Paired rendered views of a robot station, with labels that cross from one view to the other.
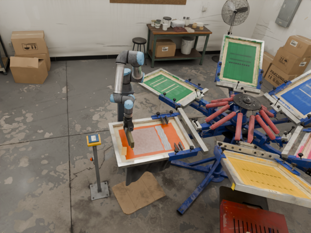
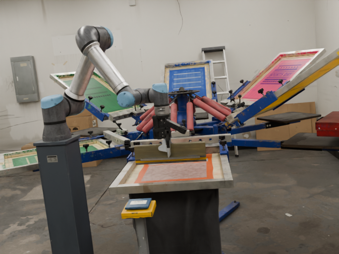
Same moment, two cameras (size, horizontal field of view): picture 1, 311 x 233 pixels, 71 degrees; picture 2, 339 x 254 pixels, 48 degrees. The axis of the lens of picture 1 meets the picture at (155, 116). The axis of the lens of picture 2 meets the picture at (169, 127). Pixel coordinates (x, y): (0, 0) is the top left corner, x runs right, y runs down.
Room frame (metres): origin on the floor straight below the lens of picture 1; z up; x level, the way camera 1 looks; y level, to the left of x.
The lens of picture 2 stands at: (0.60, 1.86, 1.53)
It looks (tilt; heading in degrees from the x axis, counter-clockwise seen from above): 9 degrees down; 299
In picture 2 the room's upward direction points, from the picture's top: 5 degrees counter-clockwise
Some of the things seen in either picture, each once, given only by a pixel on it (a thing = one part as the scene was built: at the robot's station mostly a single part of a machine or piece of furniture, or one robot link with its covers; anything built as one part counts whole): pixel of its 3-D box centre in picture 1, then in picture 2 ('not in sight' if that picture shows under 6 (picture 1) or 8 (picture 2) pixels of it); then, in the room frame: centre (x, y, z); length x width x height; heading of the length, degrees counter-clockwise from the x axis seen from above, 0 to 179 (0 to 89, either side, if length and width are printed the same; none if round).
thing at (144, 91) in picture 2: (128, 100); (141, 96); (1.62, 0.27, 1.39); 0.11 x 0.11 x 0.08; 1
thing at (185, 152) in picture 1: (183, 154); (223, 151); (1.43, -0.31, 0.98); 0.30 x 0.05 x 0.07; 113
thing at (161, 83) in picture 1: (177, 85); (76, 139); (2.55, -0.24, 1.05); 1.08 x 0.61 x 0.23; 53
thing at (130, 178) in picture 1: (149, 168); not in sight; (1.38, -0.01, 0.74); 0.46 x 0.04 x 0.42; 113
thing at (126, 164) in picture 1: (151, 137); (176, 165); (1.59, 0.02, 0.97); 0.79 x 0.58 x 0.04; 113
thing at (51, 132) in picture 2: (125, 84); (56, 129); (2.10, 0.39, 1.25); 0.15 x 0.15 x 0.10
